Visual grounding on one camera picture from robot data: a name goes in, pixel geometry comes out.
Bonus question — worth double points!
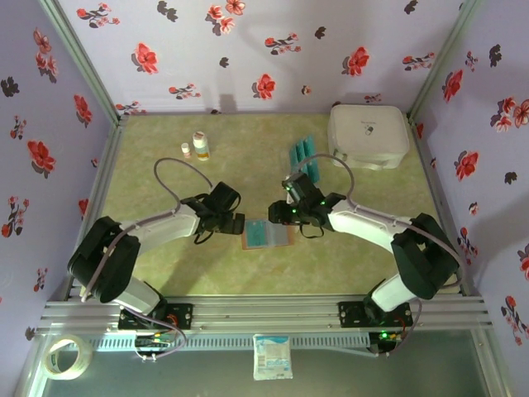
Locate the brown card holder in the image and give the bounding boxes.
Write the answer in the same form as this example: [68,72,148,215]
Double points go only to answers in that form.
[241,218,296,251]

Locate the large white pill bottle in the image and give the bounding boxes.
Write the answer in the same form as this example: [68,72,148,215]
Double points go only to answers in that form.
[192,131,211,161]

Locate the white zip case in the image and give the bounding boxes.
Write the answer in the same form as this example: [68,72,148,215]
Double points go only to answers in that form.
[326,103,410,171]

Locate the white blue-printed packet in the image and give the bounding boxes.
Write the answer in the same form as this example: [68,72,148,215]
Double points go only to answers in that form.
[252,333,294,380]

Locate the clear tape roll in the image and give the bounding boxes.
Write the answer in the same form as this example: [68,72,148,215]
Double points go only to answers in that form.
[43,333,93,380]

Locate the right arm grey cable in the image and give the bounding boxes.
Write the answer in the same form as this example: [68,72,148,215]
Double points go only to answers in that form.
[293,154,463,357]

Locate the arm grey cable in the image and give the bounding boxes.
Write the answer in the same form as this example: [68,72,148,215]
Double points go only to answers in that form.
[293,154,463,357]
[80,158,214,361]

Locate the left arm grey cable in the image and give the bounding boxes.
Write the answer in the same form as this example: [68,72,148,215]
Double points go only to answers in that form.
[80,158,214,361]

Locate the aluminium front rail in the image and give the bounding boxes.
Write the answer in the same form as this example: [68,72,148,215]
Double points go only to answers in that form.
[36,295,493,336]

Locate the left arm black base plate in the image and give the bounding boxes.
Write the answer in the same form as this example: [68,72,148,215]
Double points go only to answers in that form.
[118,304,194,331]

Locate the slotted cable duct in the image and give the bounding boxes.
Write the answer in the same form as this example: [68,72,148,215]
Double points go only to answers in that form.
[88,333,371,351]

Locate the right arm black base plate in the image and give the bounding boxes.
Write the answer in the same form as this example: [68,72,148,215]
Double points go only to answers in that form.
[337,300,413,328]

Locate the aluminium side rail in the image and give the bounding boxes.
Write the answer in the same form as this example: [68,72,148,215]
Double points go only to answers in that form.
[407,115,480,297]
[61,115,129,301]

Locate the aluminium frame post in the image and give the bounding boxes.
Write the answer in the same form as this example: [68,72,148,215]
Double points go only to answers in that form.
[407,0,487,121]
[39,0,129,125]

